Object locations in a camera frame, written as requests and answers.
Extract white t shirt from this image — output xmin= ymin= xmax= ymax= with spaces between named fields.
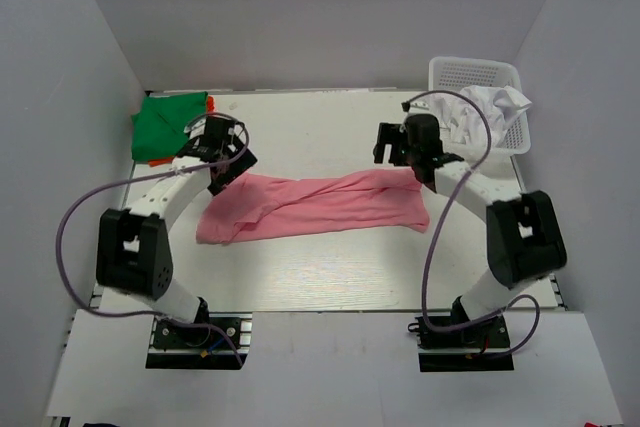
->
xmin=427 ymin=85 xmax=532 ymax=148

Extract pink t shirt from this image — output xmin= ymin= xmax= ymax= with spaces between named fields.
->
xmin=196 ymin=168 xmax=430 ymax=244

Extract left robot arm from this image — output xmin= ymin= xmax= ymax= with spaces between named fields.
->
xmin=96 ymin=113 xmax=257 ymax=346

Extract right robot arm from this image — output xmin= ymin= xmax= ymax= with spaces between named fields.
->
xmin=373 ymin=114 xmax=567 ymax=346

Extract orange folded t shirt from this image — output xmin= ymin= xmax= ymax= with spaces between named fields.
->
xmin=147 ymin=95 xmax=215 ymax=167

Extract green folded t shirt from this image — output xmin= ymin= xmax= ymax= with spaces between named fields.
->
xmin=131 ymin=91 xmax=208 ymax=162

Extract white plastic basket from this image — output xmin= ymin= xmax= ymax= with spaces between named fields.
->
xmin=417 ymin=56 xmax=532 ymax=159

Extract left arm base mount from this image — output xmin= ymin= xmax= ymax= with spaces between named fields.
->
xmin=145 ymin=312 xmax=253 ymax=371

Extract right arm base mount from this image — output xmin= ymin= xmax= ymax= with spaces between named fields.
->
xmin=407 ymin=316 xmax=514 ymax=373

